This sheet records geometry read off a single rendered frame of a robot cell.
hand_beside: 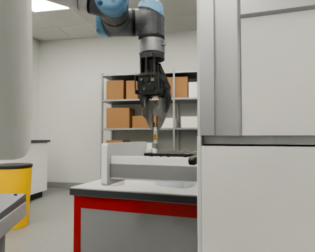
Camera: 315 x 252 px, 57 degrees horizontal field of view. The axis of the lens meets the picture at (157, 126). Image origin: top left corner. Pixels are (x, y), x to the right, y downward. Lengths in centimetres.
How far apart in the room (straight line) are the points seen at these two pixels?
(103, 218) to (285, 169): 89
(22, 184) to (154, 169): 273
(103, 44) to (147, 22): 484
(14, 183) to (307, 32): 322
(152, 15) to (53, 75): 521
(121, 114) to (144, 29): 403
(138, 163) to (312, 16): 56
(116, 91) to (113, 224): 395
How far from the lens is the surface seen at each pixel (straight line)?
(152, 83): 79
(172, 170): 72
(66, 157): 575
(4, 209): 78
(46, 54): 616
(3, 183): 337
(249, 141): 28
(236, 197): 27
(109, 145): 78
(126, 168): 76
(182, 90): 465
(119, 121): 484
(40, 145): 484
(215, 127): 27
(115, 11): 72
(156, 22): 85
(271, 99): 27
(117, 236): 109
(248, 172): 27
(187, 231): 100
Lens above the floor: 94
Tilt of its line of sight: 2 degrees up
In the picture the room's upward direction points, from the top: straight up
